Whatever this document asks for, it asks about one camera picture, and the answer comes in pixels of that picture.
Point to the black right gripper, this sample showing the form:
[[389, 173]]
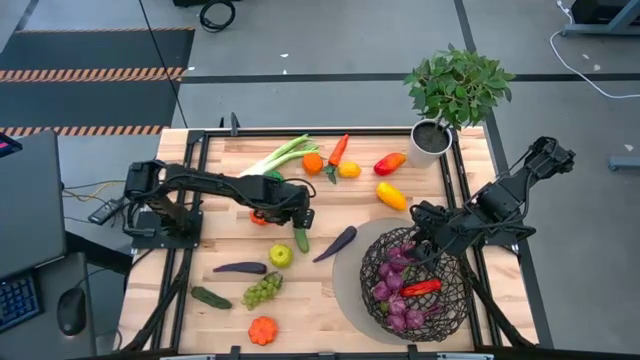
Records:
[[440, 230]]

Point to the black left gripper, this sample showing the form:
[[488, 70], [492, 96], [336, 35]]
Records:
[[292, 205]]

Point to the green lime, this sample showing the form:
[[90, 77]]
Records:
[[274, 175]]

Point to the long light green cucumber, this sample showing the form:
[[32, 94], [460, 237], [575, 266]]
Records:
[[301, 240]]

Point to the orange fruit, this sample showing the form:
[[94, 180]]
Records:
[[312, 164]]

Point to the green white leek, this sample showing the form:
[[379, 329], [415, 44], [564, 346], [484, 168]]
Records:
[[280, 155]]

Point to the yellow green apple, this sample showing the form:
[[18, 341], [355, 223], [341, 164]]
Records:
[[281, 256]]

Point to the purple eggplant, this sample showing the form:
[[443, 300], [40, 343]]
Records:
[[245, 268], [340, 241]]

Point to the red chili pepper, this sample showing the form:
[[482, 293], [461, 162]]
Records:
[[420, 288]]

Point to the yellow lemon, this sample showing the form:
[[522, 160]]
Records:
[[349, 170]]

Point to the purple grape bunch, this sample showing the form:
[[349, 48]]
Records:
[[395, 281]]

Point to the orange carrot green leaves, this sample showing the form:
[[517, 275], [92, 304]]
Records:
[[339, 150]]

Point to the red yellow mango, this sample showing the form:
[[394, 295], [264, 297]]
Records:
[[389, 164]]

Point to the green grape bunch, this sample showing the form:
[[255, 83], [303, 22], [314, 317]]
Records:
[[262, 291]]

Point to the short dark green cucumber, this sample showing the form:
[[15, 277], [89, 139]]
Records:
[[210, 297]]

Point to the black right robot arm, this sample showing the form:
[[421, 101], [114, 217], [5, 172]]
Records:
[[505, 200]]

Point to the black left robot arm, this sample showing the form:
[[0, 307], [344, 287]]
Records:
[[220, 185]]

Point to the dark brown wicker basket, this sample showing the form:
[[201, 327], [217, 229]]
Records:
[[367, 305]]

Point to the grey round mat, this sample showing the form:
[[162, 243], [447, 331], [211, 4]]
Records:
[[347, 280]]

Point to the green potted plant white pot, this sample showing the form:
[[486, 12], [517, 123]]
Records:
[[457, 87]]

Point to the black power adapter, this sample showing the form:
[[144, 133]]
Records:
[[105, 211]]

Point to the grey metal floor foot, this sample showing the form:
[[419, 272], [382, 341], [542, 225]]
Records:
[[625, 164]]

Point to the black computer mouse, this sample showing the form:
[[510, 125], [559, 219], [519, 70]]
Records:
[[71, 310]]

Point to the grey metal table leg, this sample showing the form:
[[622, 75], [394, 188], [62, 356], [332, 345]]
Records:
[[590, 31]]

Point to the black low desk top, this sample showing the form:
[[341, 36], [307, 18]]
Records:
[[50, 272]]

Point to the black hazard striped floor mat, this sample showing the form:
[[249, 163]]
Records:
[[90, 50]]

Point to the small device glowing screen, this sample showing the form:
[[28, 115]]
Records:
[[7, 146]]

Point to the black keyboard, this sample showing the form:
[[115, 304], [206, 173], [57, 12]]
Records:
[[17, 302]]

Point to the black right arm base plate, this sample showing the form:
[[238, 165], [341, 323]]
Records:
[[495, 242]]

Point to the black metal table frame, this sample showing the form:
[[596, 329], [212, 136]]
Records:
[[380, 132]]

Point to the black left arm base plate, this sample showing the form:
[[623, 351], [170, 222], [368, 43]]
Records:
[[165, 244]]

